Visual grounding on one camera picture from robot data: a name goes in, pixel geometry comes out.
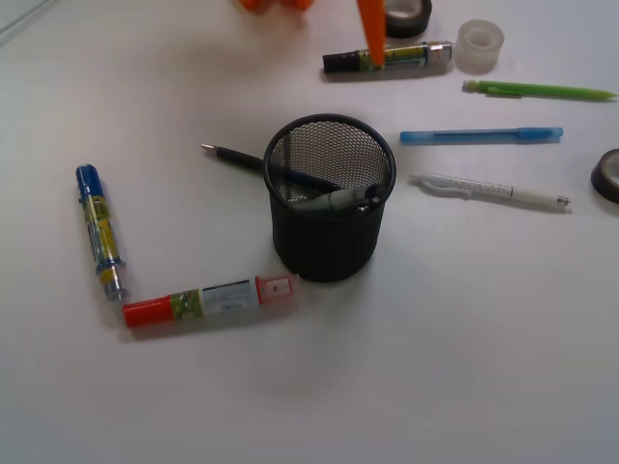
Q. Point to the red capped marker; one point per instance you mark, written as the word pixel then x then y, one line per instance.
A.
pixel 254 299

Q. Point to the clear tape roll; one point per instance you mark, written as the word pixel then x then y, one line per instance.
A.
pixel 478 46

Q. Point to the silver metal pen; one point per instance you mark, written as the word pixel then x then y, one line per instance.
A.
pixel 342 201

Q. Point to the green mechanical pencil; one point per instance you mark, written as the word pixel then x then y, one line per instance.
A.
pixel 519 90

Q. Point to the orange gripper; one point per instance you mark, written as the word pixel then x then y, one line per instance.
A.
pixel 372 14

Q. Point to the white dotted pen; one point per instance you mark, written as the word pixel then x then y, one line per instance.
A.
pixel 469 189

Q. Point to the black capped marker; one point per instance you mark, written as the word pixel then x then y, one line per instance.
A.
pixel 414 56

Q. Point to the black mesh pen holder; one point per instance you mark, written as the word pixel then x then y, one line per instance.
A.
pixel 347 152

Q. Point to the black tape roll at edge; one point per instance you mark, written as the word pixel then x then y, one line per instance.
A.
pixel 601 178

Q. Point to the dark blue ballpoint pen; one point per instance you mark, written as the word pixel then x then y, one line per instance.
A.
pixel 255 164

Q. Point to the light blue pen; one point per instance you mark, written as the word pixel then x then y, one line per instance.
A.
pixel 494 136

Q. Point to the blue capped marker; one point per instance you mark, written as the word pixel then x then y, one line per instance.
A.
pixel 109 266

